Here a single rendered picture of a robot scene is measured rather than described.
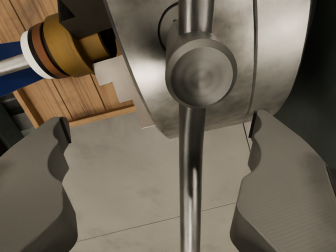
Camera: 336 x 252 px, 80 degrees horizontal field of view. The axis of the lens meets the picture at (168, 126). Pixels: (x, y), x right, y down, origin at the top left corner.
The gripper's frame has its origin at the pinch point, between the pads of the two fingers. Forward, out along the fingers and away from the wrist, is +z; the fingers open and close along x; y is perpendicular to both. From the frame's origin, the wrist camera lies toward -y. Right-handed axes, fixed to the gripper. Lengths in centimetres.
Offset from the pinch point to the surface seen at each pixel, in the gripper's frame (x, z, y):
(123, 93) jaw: -5.9, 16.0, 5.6
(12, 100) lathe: -43, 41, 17
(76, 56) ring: -10.7, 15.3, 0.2
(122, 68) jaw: -5.7, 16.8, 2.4
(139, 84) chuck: -1.7, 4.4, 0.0
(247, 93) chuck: 7.1, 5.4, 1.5
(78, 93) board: -23.3, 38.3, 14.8
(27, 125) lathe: -42, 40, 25
